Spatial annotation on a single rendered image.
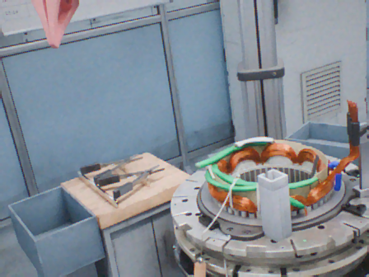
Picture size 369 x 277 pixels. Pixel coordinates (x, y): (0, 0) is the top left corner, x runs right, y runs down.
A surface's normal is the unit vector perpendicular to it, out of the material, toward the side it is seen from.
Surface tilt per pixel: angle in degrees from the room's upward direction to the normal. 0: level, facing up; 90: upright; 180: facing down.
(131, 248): 90
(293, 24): 90
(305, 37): 90
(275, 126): 90
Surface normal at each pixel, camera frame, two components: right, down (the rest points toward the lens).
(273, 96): -0.11, 0.38
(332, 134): -0.63, 0.37
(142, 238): 0.54, 0.24
